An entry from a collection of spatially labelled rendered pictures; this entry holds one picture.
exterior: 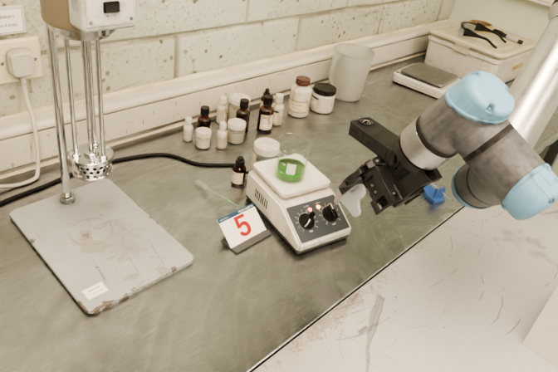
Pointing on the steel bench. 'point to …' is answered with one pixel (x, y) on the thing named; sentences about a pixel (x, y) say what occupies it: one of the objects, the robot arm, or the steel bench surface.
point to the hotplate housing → (273, 212)
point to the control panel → (316, 219)
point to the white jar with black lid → (323, 98)
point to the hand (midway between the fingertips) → (346, 193)
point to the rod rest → (433, 194)
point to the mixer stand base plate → (100, 244)
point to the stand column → (58, 116)
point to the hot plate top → (315, 181)
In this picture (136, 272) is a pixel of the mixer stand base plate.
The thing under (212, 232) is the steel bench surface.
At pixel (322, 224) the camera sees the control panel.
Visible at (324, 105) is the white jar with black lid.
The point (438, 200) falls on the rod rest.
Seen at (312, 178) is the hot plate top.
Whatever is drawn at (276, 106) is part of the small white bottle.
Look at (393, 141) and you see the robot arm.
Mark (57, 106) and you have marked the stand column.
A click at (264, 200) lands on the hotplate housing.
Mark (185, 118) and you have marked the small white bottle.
